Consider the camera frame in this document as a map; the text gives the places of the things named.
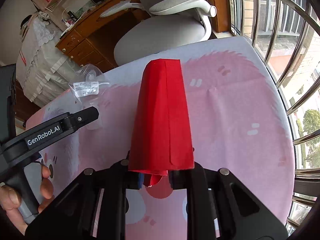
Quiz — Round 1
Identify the red paper packet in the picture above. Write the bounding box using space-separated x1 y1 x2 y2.
129 59 194 187

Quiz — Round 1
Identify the person's left hand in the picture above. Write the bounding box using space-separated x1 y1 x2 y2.
1 165 54 235

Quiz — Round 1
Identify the clear plastic bag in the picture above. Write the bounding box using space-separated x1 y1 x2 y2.
68 63 110 131

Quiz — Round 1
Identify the white lace covered furniture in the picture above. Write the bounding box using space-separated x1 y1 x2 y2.
16 14 80 107

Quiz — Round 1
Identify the wooden desk with drawers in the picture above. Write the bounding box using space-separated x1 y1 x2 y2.
56 0 150 73

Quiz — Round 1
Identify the grey office chair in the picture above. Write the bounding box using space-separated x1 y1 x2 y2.
100 0 217 66

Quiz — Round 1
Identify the metal window grille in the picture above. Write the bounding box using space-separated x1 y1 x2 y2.
229 0 319 232

